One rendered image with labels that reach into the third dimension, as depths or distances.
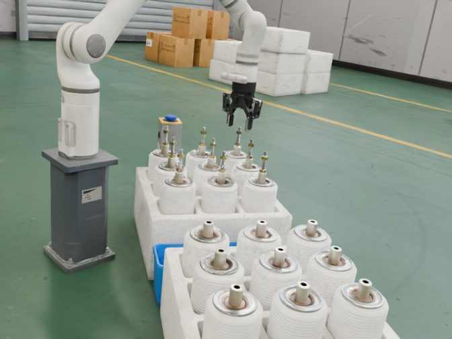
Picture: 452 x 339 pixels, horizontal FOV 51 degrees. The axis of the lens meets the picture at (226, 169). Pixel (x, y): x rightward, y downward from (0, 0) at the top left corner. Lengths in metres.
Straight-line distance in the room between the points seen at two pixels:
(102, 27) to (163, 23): 6.31
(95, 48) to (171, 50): 4.02
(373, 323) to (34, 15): 6.00
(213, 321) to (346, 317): 0.24
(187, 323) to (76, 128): 0.59
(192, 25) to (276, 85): 1.50
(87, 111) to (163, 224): 0.34
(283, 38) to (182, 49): 1.46
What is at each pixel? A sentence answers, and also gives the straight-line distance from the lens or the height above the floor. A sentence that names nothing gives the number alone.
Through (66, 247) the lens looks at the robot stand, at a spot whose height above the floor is 0.06.
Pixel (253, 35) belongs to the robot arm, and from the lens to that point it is 1.44.
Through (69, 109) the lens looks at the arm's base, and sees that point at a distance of 1.23.
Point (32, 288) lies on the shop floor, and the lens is 1.30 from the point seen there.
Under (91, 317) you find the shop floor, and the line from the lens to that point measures 1.19.
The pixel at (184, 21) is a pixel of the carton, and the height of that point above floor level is 0.47.
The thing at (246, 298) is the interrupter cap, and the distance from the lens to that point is 0.83.
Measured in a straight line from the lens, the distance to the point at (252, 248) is 1.01.
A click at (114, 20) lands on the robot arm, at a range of 1.22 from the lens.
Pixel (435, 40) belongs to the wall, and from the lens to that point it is 6.58.
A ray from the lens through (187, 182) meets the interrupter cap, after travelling 1.27.
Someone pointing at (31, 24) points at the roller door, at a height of 0.19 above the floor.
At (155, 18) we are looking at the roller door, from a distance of 7.39.
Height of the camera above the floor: 0.72
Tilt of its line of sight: 19 degrees down
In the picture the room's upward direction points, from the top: 7 degrees clockwise
